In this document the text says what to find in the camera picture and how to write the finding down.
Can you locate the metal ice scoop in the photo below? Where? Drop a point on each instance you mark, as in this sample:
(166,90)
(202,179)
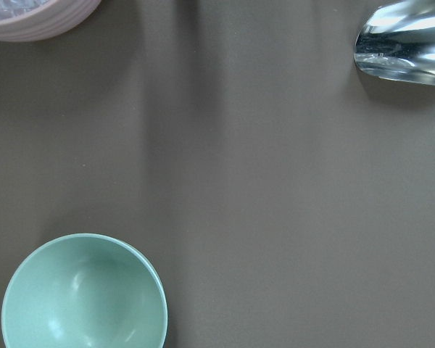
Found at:
(397,42)

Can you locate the pink ribbed ice bowl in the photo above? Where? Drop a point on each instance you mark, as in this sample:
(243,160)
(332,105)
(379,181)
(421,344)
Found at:
(47,21)

